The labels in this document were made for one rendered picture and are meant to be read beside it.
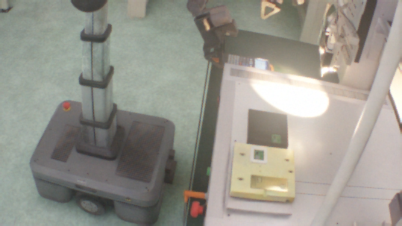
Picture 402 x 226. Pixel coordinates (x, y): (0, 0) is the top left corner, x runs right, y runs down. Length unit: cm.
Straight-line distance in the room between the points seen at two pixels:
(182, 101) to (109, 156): 87
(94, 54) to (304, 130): 82
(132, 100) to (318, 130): 153
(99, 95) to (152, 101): 92
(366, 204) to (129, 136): 123
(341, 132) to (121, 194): 95
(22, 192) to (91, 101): 71
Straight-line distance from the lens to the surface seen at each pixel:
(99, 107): 174
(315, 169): 116
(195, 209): 102
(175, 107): 256
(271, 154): 110
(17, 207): 211
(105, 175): 183
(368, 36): 115
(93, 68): 164
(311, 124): 129
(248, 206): 100
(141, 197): 177
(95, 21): 154
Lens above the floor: 166
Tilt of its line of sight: 40 degrees down
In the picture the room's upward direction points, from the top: 9 degrees clockwise
